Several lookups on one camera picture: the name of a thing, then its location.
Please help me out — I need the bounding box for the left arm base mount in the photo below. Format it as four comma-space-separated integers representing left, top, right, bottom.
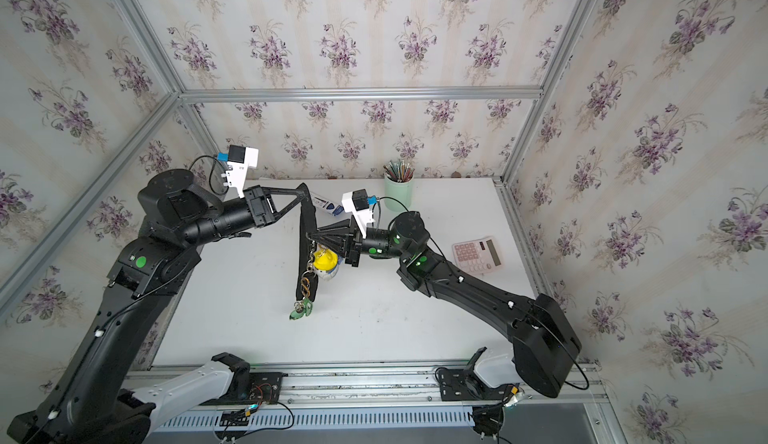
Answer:
130, 353, 285, 429

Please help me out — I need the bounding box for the aluminium frame profile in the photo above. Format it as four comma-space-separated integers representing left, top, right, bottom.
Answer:
180, 86, 543, 104

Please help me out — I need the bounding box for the green pencil cup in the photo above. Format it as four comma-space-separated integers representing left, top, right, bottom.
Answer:
382, 177, 413, 213

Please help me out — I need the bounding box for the yellow blue plush keychain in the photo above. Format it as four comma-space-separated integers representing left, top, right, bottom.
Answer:
312, 247, 343, 280

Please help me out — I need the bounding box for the black knitted shoulder bag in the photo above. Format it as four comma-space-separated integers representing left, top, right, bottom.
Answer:
296, 199, 319, 302

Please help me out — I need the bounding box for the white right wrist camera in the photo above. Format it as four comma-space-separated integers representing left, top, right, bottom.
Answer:
341, 189, 377, 238

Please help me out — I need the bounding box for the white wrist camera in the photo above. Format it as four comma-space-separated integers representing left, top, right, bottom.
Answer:
216, 145, 259, 198
341, 189, 377, 238

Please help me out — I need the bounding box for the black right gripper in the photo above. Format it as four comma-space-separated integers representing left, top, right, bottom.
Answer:
313, 220, 412, 272

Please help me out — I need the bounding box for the pink calculator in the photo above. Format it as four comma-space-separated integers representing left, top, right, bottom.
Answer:
451, 236, 503, 275

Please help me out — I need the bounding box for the green charm keychain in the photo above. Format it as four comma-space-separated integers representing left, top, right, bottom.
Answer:
289, 298, 314, 321

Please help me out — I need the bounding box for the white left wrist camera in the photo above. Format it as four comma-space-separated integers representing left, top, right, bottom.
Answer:
216, 145, 259, 198

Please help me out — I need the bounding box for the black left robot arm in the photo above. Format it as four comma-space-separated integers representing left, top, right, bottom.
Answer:
7, 169, 316, 443

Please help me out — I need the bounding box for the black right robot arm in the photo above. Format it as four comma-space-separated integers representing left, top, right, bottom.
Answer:
300, 211, 582, 398

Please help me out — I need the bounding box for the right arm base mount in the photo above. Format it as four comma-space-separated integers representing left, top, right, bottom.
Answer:
434, 346, 522, 402

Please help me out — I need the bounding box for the coloured pencils bunch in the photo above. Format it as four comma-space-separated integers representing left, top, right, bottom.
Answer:
383, 160, 414, 184

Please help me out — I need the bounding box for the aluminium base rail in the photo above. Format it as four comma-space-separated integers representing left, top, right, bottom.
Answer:
152, 362, 610, 440

